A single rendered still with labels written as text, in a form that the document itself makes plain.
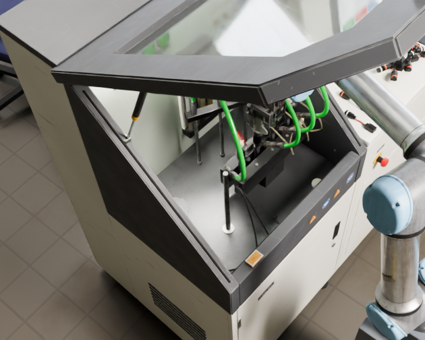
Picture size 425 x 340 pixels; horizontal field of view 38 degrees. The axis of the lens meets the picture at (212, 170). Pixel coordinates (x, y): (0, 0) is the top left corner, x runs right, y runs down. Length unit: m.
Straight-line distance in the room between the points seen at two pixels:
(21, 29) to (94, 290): 1.50
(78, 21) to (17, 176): 1.77
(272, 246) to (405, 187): 0.66
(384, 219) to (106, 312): 1.78
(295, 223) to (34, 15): 0.98
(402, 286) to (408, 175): 0.32
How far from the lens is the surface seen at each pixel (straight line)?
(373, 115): 1.47
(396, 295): 1.57
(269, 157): 2.02
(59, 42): 1.70
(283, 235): 1.89
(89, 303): 2.91
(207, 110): 1.99
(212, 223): 2.05
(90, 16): 1.76
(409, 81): 2.32
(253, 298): 2.01
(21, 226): 3.22
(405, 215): 1.31
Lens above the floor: 2.58
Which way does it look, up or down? 53 degrees down
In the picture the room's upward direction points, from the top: 5 degrees counter-clockwise
